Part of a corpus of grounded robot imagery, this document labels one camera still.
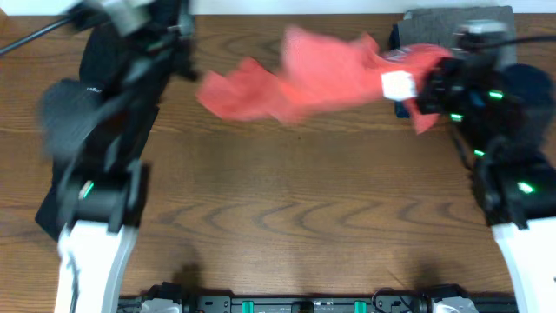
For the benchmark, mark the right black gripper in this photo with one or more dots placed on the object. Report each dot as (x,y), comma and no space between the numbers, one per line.
(446,81)

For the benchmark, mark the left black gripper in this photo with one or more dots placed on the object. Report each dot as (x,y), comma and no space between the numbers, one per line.
(140,40)

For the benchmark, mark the red orange t-shirt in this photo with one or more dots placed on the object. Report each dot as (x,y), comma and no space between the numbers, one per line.
(319,74)

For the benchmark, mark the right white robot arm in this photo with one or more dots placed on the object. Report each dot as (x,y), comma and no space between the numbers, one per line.
(513,183)

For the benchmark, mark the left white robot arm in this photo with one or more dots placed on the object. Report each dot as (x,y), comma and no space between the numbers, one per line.
(92,259)

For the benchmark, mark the folded grey garment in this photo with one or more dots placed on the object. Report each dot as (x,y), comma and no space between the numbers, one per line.
(438,26)

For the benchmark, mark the black t-shirt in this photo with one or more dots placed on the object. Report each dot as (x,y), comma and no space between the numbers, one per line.
(95,136)

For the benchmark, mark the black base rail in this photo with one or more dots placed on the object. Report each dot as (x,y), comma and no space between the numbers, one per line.
(169,297)

